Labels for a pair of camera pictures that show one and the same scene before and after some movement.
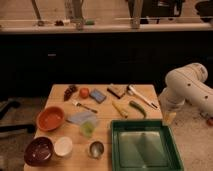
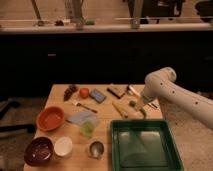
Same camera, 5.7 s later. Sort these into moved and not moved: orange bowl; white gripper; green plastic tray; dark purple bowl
Moved: white gripper
Not moved: green plastic tray; orange bowl; dark purple bowl
